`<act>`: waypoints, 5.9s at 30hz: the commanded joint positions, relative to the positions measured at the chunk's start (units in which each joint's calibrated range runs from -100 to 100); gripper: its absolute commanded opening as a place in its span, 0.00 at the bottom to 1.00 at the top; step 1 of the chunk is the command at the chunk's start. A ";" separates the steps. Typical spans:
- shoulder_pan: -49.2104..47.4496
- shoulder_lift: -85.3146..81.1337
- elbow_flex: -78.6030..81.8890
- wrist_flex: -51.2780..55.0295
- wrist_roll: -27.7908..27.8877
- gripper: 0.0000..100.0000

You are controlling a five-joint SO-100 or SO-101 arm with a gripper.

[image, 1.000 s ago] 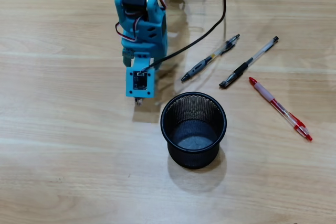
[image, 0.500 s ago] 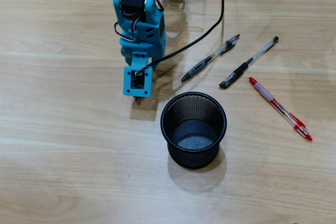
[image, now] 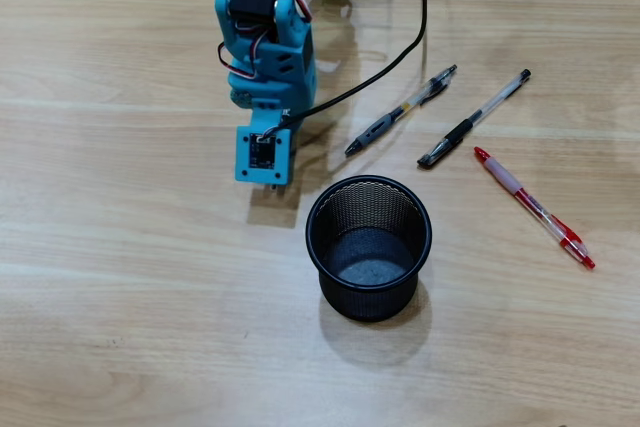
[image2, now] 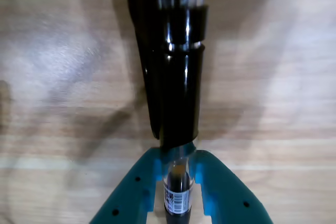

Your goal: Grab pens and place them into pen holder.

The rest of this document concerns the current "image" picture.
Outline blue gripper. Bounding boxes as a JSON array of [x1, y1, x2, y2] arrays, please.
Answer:
[[227, 29, 319, 121]]

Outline grey grip clear pen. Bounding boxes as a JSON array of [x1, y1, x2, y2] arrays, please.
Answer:
[[344, 64, 458, 157]]

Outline clear capped pen black grip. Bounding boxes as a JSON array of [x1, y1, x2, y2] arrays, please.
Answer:
[[416, 68, 532, 171]]

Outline red clear pen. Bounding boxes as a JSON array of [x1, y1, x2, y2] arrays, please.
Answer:
[[473, 146, 596, 270]]

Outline black mesh pen holder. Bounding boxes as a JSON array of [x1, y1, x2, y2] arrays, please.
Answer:
[[305, 174, 433, 323]]

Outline red white servo wires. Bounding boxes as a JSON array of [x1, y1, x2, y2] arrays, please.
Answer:
[[217, 0, 315, 81]]

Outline black camera cable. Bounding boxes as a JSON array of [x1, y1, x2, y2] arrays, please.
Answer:
[[257, 0, 437, 144]]

